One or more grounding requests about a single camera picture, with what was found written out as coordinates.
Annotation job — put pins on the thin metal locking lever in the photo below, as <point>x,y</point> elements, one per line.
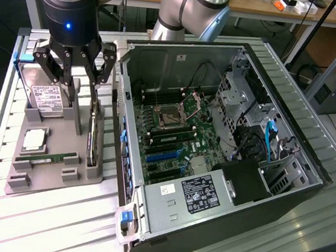
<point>155,98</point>

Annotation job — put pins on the CPU socket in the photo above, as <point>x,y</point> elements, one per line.
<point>169,117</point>

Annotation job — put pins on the grey power supply unit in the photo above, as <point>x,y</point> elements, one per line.
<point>159,214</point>

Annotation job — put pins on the white device box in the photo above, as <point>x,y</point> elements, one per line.
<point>305,8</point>

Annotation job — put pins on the beige plastic case bracket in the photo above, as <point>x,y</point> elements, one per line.
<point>122,48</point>

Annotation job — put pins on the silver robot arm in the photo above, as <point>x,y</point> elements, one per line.
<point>179,8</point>

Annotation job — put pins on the green motherboard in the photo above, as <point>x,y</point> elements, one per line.
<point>202,135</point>

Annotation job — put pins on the grey parts rack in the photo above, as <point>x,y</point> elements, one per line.
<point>65,146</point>

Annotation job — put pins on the clear plastic latch housing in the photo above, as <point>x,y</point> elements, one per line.
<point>121,237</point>

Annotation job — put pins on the blue case latch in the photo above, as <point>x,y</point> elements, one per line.
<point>126,217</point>

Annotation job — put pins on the silver hard disk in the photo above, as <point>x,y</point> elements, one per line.
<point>35,77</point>

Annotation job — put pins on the black RAM stick white label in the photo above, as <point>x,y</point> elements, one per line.
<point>172,137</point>

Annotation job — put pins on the silver metal drive cage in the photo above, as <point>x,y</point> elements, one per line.
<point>233,96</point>

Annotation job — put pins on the long wooden desk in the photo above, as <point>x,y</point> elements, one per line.
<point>256,8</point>

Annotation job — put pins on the metal socket cover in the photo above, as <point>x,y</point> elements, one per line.
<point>194,95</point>

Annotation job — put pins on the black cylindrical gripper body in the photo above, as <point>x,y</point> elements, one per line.
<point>71,18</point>

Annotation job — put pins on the silver CPU chip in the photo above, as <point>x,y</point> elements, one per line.
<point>34,140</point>

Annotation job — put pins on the small orange box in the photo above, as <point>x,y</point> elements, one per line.
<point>279,5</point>

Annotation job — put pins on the black RAM slot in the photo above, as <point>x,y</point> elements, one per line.
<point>170,128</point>

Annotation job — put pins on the green RAM stick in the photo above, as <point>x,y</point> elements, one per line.
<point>46,157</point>

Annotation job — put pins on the silver perforated disk bay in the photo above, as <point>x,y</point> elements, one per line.
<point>281,181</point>

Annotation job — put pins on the black tripod pole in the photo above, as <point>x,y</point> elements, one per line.
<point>313,29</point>

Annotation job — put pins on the long black expansion slot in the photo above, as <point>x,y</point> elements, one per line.
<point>168,179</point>
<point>166,173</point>
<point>162,150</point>

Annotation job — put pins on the short black expansion slot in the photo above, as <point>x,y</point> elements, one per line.
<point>153,167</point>

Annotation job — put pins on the black open PC case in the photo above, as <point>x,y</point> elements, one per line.
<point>150,61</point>

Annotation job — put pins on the black plastic fan shroud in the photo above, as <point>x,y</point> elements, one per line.
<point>246,181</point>

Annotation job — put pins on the green graphics card black fan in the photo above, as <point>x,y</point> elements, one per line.
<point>93,130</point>

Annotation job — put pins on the silver chipset heatsink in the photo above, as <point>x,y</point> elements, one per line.
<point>200,164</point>

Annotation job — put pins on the blue expansion slot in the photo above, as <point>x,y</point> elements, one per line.
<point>162,156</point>

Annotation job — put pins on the blue card retainer rail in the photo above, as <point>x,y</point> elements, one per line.
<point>122,136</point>

